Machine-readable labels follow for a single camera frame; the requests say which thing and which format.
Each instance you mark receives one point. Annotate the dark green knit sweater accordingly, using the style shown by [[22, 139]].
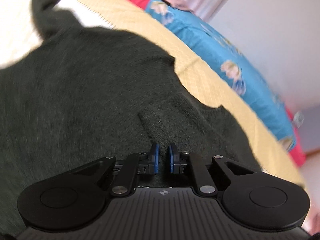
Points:
[[100, 109]]

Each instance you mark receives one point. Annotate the blue cartoon print blanket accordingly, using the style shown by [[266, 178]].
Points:
[[230, 64]]

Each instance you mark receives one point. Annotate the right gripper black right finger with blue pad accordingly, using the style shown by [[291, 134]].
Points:
[[177, 162]]

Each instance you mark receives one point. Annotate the red bed sheet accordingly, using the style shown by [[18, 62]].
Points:
[[296, 153]]

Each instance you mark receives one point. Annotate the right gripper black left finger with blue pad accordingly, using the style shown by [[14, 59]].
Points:
[[149, 161]]

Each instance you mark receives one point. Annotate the small white object on bed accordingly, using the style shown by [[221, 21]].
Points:
[[298, 119]]

